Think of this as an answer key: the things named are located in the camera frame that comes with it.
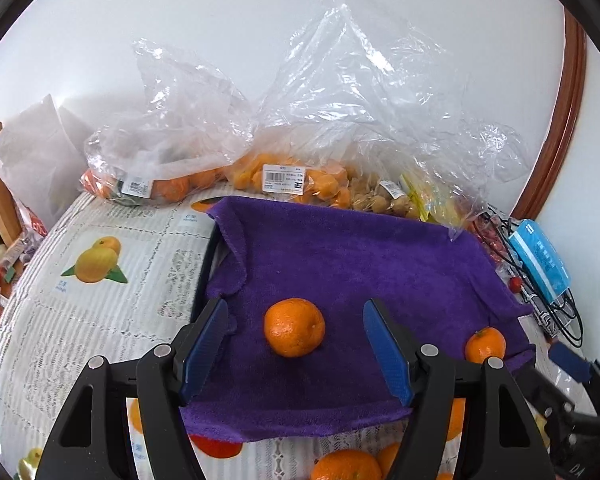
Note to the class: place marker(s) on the clear bag of longans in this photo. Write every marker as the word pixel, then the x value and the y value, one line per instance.
pixel 380 197

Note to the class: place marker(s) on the large orange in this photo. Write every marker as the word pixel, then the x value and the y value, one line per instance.
pixel 294 327

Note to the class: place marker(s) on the purple towel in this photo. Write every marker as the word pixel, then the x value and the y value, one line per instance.
pixel 330 260

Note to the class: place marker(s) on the clear bag of yellow fruit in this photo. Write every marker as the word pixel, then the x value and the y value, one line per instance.
pixel 440 205

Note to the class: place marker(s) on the fruit-print lace tablecloth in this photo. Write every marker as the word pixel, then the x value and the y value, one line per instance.
pixel 105 320

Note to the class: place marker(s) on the white paper bag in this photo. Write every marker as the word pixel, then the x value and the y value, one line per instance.
pixel 35 160

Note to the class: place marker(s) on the red white snack packet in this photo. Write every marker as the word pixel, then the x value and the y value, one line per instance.
pixel 30 222

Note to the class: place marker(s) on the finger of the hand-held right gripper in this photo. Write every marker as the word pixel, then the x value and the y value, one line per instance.
pixel 545 390
pixel 570 362

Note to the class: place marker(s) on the small tangerine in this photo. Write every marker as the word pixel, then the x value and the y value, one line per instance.
pixel 485 345
pixel 387 456
pixel 347 466

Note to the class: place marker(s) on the brown wooden door frame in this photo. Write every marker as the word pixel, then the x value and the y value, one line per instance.
pixel 562 110

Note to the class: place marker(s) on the clear bag of tangerines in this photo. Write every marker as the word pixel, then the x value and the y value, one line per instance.
pixel 170 125

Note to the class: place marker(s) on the bag of red fruit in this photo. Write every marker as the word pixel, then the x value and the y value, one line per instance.
pixel 492 242

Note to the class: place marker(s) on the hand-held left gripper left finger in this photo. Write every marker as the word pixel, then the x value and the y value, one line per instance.
pixel 205 345

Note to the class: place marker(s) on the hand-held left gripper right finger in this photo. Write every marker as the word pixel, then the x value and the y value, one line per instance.
pixel 387 350

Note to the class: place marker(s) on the clear bag of kumquats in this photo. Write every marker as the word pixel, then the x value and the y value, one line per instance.
pixel 330 110

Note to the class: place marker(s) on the blue tissue packet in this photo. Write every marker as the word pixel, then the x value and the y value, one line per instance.
pixel 539 260

